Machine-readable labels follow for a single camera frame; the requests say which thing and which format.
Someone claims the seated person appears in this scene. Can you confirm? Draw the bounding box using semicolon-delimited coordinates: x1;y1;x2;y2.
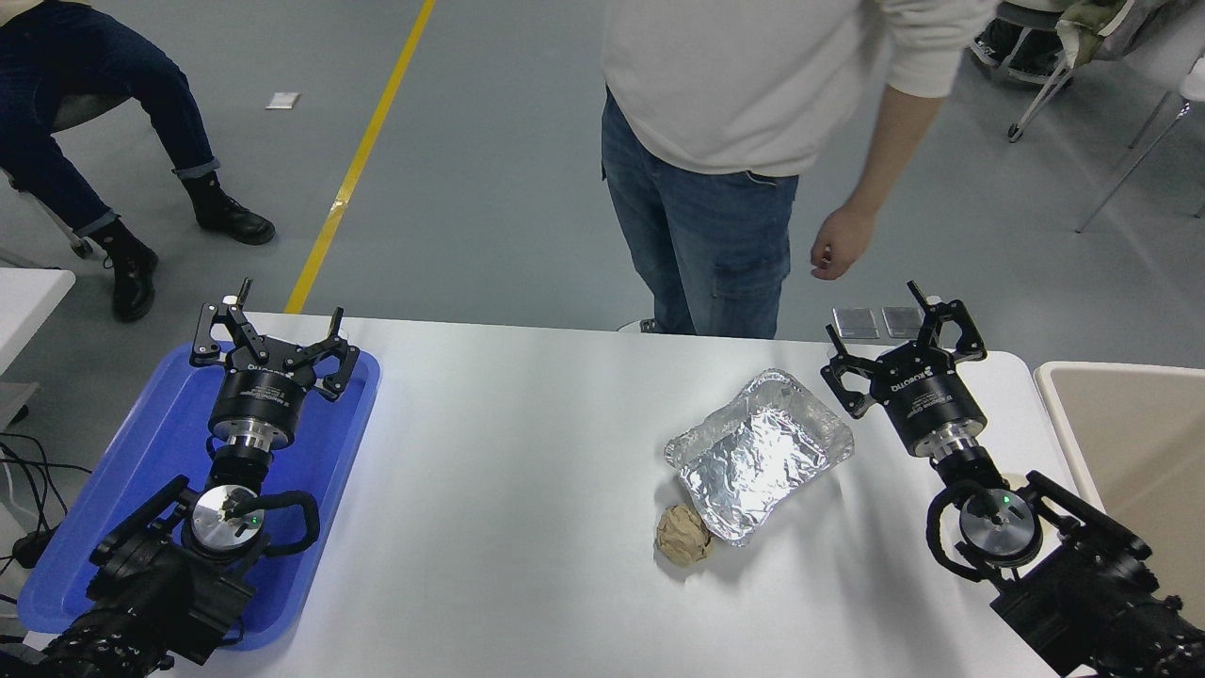
0;0;277;323

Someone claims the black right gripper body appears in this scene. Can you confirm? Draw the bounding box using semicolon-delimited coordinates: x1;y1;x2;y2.
873;343;989;457

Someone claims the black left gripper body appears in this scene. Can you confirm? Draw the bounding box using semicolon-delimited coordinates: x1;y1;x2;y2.
209;354;317;437

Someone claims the person on wheeled chair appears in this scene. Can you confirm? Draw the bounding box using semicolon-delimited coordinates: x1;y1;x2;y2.
972;17;1065;84

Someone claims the large pale bin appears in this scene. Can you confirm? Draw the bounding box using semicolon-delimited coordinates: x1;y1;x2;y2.
1034;362;1205;627

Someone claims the blue plastic tray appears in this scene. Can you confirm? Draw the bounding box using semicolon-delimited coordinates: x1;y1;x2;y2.
17;341;382;653

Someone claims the white chair with grey legs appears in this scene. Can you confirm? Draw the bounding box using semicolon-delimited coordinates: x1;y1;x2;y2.
1076;56;1205;234
1007;0;1205;144

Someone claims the white side table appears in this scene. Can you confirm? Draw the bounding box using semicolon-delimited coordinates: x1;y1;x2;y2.
0;268;76;429

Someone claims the white wheeled chair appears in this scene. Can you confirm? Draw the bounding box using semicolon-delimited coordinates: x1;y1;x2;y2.
970;0;1074;88

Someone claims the black cable bundle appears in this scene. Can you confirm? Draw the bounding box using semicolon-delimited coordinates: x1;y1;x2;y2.
0;431;92;604

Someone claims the standing person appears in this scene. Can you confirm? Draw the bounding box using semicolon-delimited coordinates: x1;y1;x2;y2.
601;0;999;340

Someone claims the standing person's left hand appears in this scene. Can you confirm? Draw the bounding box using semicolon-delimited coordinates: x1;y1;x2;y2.
811;202;878;282

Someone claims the crumpled tan paper ball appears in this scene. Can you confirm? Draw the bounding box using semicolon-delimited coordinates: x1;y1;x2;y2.
655;503;714;568

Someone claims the crumpled foil tray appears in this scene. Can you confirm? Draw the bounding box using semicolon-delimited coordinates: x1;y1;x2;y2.
664;368;856;547

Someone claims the olive jacket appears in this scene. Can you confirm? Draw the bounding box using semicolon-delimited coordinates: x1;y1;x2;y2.
1054;0;1145;69

